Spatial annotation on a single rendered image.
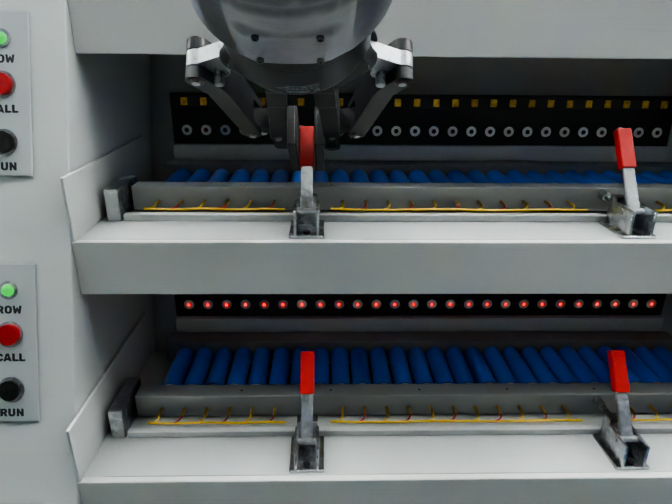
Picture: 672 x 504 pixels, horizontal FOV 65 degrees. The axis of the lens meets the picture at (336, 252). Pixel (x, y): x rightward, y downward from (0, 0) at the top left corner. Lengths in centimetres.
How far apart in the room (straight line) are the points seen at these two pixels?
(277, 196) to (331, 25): 29
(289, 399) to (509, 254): 23
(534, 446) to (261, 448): 24
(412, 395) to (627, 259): 21
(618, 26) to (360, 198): 24
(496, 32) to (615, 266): 21
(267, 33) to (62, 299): 31
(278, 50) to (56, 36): 28
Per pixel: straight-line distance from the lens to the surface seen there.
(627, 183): 50
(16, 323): 48
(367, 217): 46
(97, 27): 48
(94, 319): 50
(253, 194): 48
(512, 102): 61
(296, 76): 25
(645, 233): 50
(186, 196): 49
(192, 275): 43
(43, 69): 48
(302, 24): 20
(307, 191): 43
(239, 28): 21
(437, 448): 49
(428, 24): 45
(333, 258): 42
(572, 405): 56
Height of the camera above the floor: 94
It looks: 3 degrees down
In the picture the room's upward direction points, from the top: straight up
